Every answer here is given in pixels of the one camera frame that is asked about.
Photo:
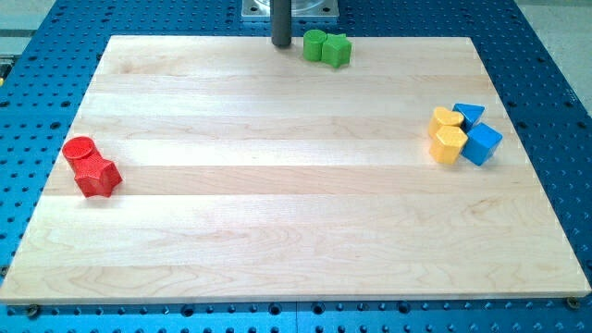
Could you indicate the red cylinder block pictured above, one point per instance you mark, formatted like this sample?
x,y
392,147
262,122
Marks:
x,y
77,149

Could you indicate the blue triangle block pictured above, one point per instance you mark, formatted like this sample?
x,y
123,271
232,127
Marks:
x,y
471,114

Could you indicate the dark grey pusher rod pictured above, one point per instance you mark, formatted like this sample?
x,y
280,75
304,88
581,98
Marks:
x,y
280,20

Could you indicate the red star block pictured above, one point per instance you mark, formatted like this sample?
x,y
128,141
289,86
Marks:
x,y
96,176

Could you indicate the yellow hexagon block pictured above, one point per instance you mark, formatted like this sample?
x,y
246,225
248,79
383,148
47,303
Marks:
x,y
447,144

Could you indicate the green star block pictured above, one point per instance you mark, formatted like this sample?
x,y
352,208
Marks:
x,y
336,50

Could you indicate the green cylinder block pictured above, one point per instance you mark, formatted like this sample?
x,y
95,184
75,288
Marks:
x,y
313,41

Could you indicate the blue cube block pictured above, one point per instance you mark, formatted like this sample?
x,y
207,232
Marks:
x,y
481,144

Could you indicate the yellow heart block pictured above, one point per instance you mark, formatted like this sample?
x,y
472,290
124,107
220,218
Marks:
x,y
441,117

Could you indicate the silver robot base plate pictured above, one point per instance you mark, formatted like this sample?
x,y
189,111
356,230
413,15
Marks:
x,y
260,9

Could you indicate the light wooden board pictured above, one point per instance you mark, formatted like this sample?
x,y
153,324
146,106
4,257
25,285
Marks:
x,y
251,174

